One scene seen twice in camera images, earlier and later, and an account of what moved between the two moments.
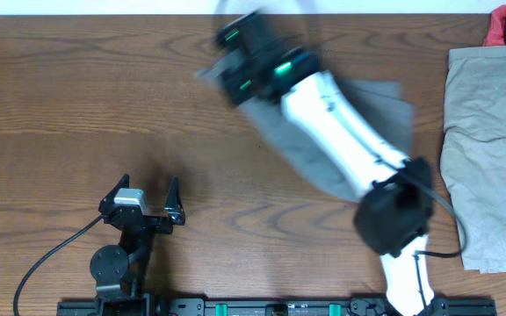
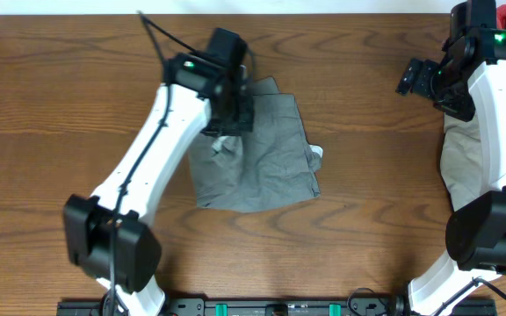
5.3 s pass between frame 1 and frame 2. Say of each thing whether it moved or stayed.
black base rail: stayed
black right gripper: moved
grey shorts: moved
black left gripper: moved
